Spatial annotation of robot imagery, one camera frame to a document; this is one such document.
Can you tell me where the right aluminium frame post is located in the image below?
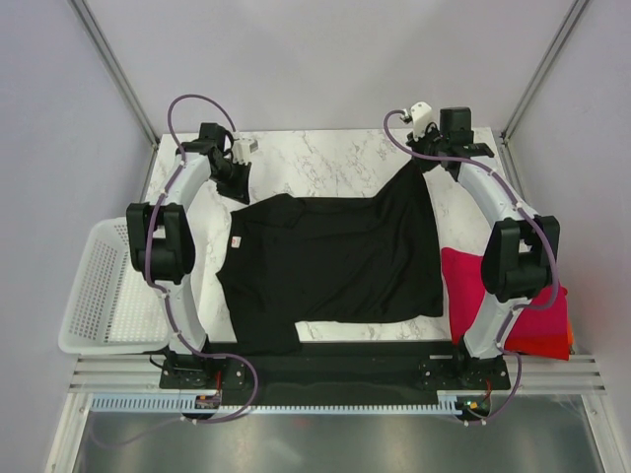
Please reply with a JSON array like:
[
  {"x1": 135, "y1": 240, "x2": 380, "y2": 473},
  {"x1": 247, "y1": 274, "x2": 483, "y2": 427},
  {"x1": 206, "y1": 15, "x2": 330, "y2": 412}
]
[{"x1": 500, "y1": 0, "x2": 592, "y2": 146}]

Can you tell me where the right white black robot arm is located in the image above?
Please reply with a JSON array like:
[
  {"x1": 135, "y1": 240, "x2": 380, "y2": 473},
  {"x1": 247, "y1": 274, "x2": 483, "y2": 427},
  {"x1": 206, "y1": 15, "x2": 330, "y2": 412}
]
[{"x1": 402, "y1": 101, "x2": 560, "y2": 388}]

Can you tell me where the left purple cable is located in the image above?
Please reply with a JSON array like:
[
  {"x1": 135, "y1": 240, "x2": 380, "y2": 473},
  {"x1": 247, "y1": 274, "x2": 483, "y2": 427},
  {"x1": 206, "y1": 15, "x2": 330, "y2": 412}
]
[{"x1": 91, "y1": 93, "x2": 262, "y2": 447}]

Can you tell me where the purple cable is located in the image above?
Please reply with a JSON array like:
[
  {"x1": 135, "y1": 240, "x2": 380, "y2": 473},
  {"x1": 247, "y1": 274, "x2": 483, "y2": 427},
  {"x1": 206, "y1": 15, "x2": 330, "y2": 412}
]
[
  {"x1": 383, "y1": 108, "x2": 561, "y2": 426},
  {"x1": 91, "y1": 93, "x2": 262, "y2": 447}
]

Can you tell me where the black t shirt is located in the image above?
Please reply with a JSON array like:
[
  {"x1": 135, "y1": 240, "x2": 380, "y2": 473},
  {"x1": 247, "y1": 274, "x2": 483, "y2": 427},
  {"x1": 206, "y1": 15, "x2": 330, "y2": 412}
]
[{"x1": 217, "y1": 162, "x2": 444, "y2": 354}]

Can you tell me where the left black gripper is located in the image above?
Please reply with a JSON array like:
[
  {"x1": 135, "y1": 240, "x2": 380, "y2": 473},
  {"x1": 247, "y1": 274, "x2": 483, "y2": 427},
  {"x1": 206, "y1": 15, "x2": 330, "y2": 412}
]
[{"x1": 210, "y1": 159, "x2": 252, "y2": 206}]

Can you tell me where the magenta folded t shirt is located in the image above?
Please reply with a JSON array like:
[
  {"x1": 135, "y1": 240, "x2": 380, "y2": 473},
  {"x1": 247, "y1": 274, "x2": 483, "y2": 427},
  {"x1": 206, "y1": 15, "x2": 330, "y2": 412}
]
[{"x1": 441, "y1": 247, "x2": 569, "y2": 343}]

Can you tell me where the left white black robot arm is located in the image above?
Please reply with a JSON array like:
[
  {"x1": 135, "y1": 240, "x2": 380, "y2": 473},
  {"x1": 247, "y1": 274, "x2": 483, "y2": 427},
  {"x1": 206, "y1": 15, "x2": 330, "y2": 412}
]
[{"x1": 125, "y1": 123, "x2": 258, "y2": 387}]

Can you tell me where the left aluminium frame post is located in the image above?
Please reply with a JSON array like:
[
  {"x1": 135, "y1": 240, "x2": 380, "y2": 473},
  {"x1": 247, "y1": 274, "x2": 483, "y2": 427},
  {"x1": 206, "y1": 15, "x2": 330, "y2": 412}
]
[{"x1": 68, "y1": 0, "x2": 160, "y2": 150}]

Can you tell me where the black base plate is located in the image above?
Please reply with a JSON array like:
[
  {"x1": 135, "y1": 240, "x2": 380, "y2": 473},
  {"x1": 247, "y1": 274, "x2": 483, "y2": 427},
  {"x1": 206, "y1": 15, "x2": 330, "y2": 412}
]
[{"x1": 160, "y1": 341, "x2": 511, "y2": 404}]

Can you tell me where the aluminium rail profile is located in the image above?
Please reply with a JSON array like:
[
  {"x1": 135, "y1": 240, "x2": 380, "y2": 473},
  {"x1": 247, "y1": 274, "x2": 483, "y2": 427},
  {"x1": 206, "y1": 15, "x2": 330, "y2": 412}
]
[{"x1": 68, "y1": 355, "x2": 606, "y2": 395}]

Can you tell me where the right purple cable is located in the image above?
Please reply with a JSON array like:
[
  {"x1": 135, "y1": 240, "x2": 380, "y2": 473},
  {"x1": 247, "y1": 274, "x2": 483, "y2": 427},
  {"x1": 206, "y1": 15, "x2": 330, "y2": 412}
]
[{"x1": 383, "y1": 108, "x2": 561, "y2": 426}]

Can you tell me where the white slotted cable duct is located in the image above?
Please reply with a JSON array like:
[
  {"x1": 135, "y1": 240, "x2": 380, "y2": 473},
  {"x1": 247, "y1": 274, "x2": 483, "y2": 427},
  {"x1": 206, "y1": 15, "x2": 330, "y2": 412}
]
[{"x1": 90, "y1": 392, "x2": 464, "y2": 415}]

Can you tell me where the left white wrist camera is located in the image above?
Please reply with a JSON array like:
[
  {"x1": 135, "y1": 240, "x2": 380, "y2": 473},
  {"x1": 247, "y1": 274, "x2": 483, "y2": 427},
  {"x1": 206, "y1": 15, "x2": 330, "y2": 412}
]
[{"x1": 231, "y1": 138, "x2": 258, "y2": 166}]

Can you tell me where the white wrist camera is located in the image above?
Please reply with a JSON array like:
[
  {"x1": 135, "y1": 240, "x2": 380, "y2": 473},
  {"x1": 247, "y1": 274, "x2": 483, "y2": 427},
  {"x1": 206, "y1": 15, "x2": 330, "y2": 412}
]
[
  {"x1": 401, "y1": 101, "x2": 433, "y2": 141},
  {"x1": 231, "y1": 138, "x2": 258, "y2": 166}
]

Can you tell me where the aluminium frame post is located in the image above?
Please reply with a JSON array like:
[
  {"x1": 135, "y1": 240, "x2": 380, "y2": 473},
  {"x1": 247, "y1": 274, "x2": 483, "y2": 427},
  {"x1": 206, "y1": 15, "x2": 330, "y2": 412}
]
[
  {"x1": 500, "y1": 0, "x2": 592, "y2": 146},
  {"x1": 68, "y1": 0, "x2": 160, "y2": 150}
]

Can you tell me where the orange folded t shirt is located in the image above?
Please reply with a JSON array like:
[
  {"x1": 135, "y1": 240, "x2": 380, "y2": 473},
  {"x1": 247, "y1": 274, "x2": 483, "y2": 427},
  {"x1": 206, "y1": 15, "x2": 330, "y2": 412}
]
[{"x1": 567, "y1": 319, "x2": 574, "y2": 347}]

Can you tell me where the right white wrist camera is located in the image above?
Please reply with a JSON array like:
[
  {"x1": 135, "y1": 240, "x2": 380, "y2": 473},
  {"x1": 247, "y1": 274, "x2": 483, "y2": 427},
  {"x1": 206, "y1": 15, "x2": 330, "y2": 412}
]
[{"x1": 401, "y1": 101, "x2": 433, "y2": 141}]

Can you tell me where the white plastic basket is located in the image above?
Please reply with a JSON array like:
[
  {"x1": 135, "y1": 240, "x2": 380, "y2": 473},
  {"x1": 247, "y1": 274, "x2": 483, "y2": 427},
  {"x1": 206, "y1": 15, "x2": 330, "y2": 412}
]
[{"x1": 58, "y1": 217, "x2": 169, "y2": 356}]

